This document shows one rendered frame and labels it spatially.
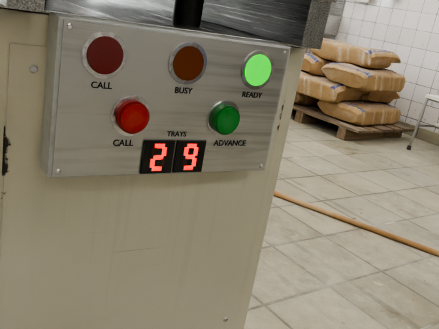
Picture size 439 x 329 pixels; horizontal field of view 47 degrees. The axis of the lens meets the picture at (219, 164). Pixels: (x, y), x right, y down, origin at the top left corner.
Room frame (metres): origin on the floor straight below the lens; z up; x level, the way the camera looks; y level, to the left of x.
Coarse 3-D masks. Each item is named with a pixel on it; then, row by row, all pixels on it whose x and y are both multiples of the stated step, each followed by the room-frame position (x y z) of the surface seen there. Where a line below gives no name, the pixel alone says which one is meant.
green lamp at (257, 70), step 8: (256, 56) 0.52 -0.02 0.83; (264, 56) 0.52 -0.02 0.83; (248, 64) 0.51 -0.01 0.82; (256, 64) 0.52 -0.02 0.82; (264, 64) 0.52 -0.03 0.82; (248, 72) 0.51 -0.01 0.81; (256, 72) 0.52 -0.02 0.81; (264, 72) 0.53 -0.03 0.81; (248, 80) 0.52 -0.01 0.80; (256, 80) 0.52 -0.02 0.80; (264, 80) 0.53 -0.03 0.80
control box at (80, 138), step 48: (48, 48) 0.43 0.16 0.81; (144, 48) 0.45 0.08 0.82; (240, 48) 0.51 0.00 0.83; (288, 48) 0.54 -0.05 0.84; (48, 96) 0.42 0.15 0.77; (96, 96) 0.43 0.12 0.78; (144, 96) 0.46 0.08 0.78; (192, 96) 0.48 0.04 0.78; (240, 96) 0.52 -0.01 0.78; (48, 144) 0.41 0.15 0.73; (96, 144) 0.43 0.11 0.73; (144, 144) 0.46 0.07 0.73; (240, 144) 0.52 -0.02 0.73
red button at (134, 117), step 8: (128, 104) 0.44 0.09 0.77; (136, 104) 0.44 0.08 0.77; (120, 112) 0.44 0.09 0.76; (128, 112) 0.44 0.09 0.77; (136, 112) 0.44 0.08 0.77; (144, 112) 0.45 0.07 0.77; (120, 120) 0.44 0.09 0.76; (128, 120) 0.44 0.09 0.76; (136, 120) 0.44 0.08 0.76; (144, 120) 0.45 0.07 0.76; (120, 128) 0.44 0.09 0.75; (128, 128) 0.44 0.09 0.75; (136, 128) 0.44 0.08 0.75
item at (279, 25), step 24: (144, 0) 0.90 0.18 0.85; (168, 0) 0.83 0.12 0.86; (216, 0) 0.71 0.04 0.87; (240, 0) 0.66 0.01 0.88; (264, 0) 0.62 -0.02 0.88; (288, 0) 0.58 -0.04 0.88; (312, 0) 0.55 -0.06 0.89; (240, 24) 0.65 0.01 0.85; (264, 24) 0.61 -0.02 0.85; (288, 24) 0.58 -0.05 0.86; (312, 24) 0.56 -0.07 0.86; (312, 48) 0.56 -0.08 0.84
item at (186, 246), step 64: (64, 0) 0.62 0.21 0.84; (192, 0) 0.57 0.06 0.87; (0, 64) 0.42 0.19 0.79; (0, 128) 0.42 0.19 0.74; (0, 192) 0.42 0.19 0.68; (64, 192) 0.45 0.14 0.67; (128, 192) 0.49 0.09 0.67; (192, 192) 0.53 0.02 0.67; (256, 192) 0.58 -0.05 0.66; (0, 256) 0.42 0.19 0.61; (64, 256) 0.45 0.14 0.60; (128, 256) 0.49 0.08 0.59; (192, 256) 0.54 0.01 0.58; (256, 256) 0.59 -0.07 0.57; (0, 320) 0.42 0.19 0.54; (64, 320) 0.46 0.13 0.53; (128, 320) 0.50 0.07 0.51; (192, 320) 0.55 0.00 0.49
